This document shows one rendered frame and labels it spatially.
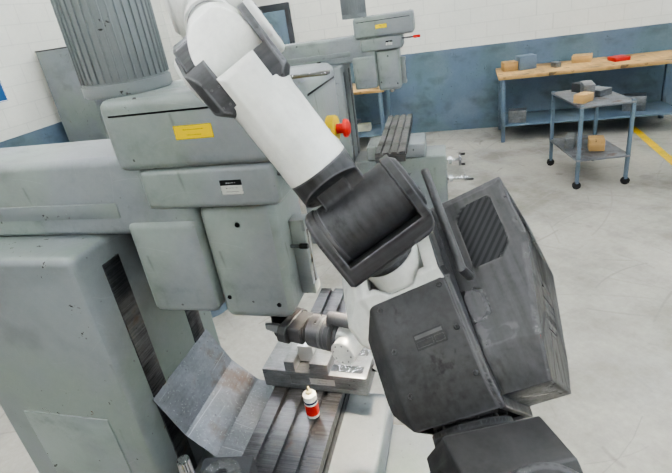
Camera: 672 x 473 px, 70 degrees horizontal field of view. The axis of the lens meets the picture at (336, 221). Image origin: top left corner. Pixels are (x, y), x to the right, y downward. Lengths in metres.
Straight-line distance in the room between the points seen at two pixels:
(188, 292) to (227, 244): 0.18
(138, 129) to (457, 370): 0.80
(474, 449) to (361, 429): 0.98
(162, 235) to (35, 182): 0.35
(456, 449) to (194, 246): 0.77
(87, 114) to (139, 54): 5.11
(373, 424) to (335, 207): 1.06
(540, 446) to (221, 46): 0.61
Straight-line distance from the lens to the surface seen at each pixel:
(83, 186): 1.30
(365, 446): 1.55
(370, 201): 0.62
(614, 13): 7.75
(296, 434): 1.51
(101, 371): 1.44
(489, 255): 0.70
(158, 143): 1.10
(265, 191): 1.03
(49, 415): 1.71
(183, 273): 1.24
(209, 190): 1.09
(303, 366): 1.60
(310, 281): 1.23
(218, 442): 1.62
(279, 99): 0.60
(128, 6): 1.18
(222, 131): 1.01
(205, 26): 0.66
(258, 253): 1.14
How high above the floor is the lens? 2.00
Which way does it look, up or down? 24 degrees down
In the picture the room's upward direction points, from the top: 9 degrees counter-clockwise
